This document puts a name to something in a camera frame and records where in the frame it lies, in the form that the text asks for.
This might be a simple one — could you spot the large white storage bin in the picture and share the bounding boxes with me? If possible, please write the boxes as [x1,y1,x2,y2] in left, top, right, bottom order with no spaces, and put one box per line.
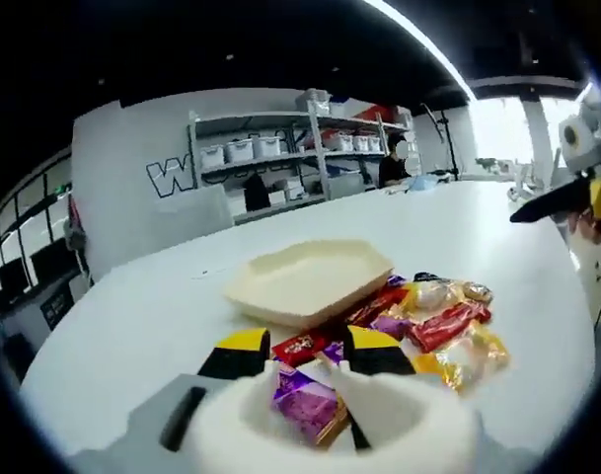
[199,143,227,170]
[224,139,256,165]
[254,135,285,160]

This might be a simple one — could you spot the small brown snack packet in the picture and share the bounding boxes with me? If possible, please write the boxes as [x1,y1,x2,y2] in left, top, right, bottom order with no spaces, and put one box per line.
[463,279,494,303]

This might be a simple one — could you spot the long dark red snack bar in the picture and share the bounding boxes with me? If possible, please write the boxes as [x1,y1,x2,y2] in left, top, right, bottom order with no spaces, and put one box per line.
[347,288,411,328]

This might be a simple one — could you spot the yellow pastry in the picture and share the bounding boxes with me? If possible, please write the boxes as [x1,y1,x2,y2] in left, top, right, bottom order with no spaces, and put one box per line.
[403,276,469,311]
[411,329,511,394]

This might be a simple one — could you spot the white partition panel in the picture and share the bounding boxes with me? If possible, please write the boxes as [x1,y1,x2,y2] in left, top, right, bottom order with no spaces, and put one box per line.
[154,190,235,233]

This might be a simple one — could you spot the black computer monitor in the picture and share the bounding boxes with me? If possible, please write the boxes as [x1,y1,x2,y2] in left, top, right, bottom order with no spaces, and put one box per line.
[0,256,29,300]
[29,239,68,283]

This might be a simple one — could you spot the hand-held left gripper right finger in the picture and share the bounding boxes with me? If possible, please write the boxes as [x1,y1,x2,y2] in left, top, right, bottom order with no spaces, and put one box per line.
[343,324,430,451]

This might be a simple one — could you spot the light blue mask pack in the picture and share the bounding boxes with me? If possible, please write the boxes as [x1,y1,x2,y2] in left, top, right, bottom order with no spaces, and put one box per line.
[407,175,440,193]

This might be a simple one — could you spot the ceiling light strip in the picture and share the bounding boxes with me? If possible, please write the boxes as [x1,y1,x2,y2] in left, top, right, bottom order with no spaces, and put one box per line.
[361,0,475,103]

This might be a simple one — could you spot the black floor sign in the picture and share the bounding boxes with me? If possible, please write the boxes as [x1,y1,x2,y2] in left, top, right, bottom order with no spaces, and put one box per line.
[38,290,78,333]

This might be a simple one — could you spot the cream plastic container tray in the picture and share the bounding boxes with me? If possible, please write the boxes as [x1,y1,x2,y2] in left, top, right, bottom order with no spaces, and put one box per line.
[224,239,395,328]

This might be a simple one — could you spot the black bag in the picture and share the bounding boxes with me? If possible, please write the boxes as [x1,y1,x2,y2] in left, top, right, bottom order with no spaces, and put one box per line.
[243,173,272,212]

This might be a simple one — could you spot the red white-print snack packet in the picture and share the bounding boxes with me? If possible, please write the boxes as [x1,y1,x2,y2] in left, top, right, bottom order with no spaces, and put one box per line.
[271,331,327,367]

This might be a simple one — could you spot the black tripod stand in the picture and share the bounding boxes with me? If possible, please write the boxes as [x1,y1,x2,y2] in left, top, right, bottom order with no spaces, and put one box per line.
[419,101,463,183]

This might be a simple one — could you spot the person's right hand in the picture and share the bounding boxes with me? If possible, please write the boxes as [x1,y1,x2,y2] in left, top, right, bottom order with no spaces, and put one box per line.
[565,206,601,246]

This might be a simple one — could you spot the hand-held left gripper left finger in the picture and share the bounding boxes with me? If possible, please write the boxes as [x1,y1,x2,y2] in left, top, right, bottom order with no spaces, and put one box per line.
[72,326,272,458]

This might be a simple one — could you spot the hanging grey red jacket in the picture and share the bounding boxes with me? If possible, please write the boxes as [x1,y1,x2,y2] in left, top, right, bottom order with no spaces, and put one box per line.
[61,193,90,254]

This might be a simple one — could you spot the grey metal shelving unit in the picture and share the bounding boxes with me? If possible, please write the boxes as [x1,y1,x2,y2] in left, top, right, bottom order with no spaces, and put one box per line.
[187,88,422,223]

